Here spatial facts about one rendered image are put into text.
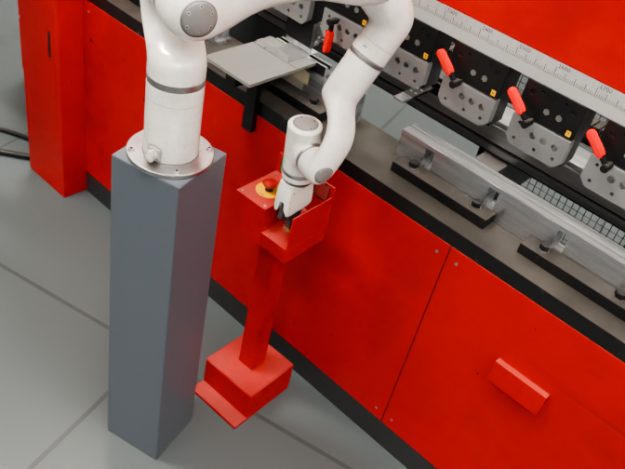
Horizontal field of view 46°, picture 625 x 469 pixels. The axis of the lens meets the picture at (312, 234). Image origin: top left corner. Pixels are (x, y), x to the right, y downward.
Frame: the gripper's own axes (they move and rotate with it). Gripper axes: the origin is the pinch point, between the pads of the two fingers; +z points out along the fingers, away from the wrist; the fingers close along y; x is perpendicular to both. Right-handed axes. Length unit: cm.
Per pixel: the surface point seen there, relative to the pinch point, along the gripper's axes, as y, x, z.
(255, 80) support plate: -11.1, -27.1, -25.2
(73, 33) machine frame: -17, -120, 5
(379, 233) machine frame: -17.4, 17.0, 2.5
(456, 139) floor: -196, -48, 91
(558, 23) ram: -33, 37, -63
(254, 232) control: 6.6, -6.6, 4.4
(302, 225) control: 1.4, 4.9, -3.1
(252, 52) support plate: -22, -39, -24
